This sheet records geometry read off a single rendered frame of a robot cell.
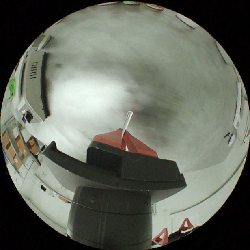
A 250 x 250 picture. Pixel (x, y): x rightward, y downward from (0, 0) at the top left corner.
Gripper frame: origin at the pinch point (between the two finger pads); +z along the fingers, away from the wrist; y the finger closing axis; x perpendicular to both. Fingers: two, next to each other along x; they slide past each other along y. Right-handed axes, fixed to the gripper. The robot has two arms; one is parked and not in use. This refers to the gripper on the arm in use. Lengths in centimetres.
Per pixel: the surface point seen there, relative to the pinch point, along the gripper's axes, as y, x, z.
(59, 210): 102, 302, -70
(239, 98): -46, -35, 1
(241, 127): -71, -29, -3
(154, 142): -7.3, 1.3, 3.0
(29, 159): 209, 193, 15
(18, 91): 22.6, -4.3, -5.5
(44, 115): 19.1, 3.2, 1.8
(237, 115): -48, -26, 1
